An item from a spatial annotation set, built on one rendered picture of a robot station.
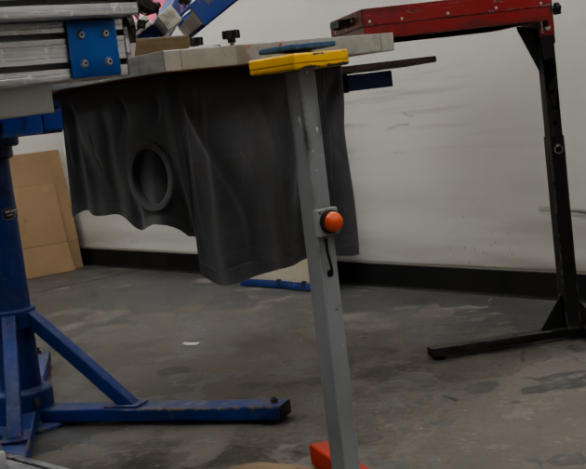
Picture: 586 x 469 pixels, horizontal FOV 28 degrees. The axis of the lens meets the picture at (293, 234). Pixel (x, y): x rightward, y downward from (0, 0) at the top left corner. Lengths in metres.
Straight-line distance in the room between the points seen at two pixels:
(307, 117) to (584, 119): 2.36
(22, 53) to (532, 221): 3.06
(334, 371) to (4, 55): 0.84
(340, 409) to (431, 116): 2.80
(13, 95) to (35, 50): 0.11
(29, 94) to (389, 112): 3.27
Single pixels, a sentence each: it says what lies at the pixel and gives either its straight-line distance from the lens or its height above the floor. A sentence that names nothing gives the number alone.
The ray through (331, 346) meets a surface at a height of 0.42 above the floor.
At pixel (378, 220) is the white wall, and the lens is 5.14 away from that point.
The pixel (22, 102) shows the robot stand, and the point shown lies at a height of 0.92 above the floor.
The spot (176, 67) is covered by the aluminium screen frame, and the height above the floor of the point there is 0.96.
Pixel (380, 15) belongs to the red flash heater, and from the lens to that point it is 3.43.
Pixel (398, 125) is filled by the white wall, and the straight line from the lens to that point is 4.98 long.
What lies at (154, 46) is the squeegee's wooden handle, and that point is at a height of 1.04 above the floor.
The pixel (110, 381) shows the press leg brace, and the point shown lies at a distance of 3.46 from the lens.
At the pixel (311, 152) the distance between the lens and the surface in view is 2.09.
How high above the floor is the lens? 0.88
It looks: 7 degrees down
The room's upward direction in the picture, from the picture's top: 7 degrees counter-clockwise
